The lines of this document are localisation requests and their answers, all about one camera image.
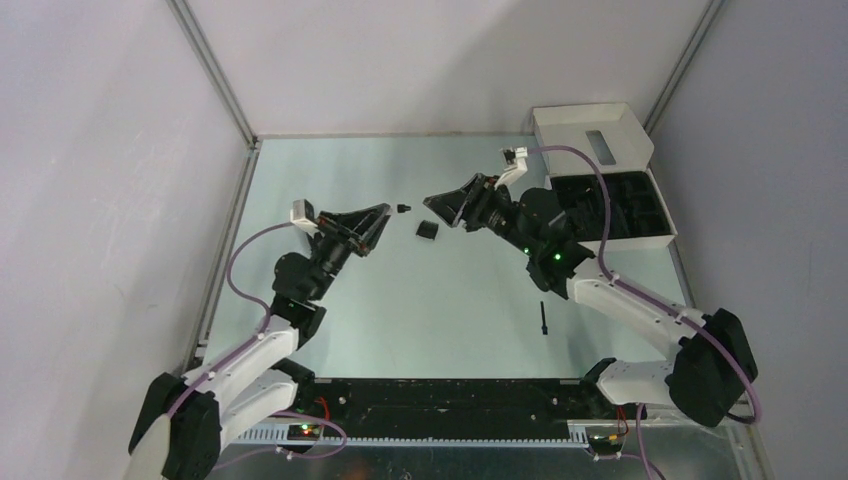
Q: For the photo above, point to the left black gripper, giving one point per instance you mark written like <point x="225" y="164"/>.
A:
<point x="345" y="234"/>

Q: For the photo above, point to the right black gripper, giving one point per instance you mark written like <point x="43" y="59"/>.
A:
<point x="477" y="202"/>

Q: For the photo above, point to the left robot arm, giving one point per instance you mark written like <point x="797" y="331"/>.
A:
<point x="187" y="421"/>

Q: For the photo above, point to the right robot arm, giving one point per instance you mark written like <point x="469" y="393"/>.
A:
<point x="707" y="364"/>

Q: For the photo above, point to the black clipper comb guard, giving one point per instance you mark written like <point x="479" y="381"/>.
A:
<point x="427" y="230"/>

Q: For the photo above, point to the black cleaning brush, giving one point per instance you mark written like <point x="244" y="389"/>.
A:
<point x="543" y="318"/>

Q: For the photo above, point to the white storage box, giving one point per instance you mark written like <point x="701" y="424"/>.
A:
<point x="611" y="135"/>

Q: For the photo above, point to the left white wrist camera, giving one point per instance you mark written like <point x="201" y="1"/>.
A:
<point x="302" y="216"/>

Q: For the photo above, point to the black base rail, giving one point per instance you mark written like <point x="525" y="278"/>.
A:
<point x="499" y="410"/>

